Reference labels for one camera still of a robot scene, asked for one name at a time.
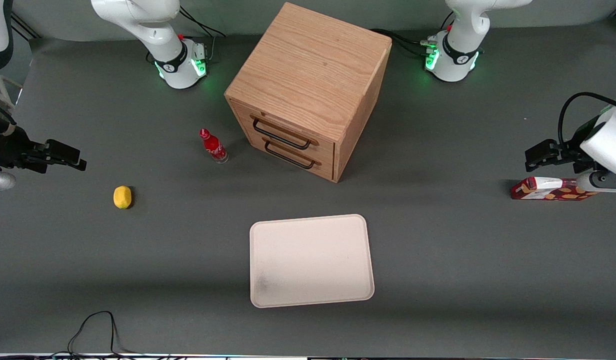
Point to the red coke bottle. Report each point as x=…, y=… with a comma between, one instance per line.
x=214, y=146

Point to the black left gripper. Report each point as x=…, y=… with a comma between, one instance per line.
x=572, y=153

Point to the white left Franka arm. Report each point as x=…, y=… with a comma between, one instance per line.
x=460, y=45

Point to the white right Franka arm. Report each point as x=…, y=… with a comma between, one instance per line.
x=158, y=30

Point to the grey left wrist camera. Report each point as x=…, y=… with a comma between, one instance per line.
x=605, y=181

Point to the red snack box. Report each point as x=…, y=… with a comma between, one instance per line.
x=548, y=190

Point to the beige plastic tray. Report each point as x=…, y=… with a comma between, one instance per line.
x=310, y=260

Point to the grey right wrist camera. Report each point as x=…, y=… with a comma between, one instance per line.
x=0, y=181

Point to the yellow lemon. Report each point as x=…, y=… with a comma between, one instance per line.
x=122, y=197

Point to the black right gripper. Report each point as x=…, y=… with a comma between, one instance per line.
x=9, y=146

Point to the wooden two-drawer cabinet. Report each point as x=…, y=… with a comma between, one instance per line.
x=308, y=70

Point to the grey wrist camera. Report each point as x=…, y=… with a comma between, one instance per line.
x=0, y=181
x=605, y=181

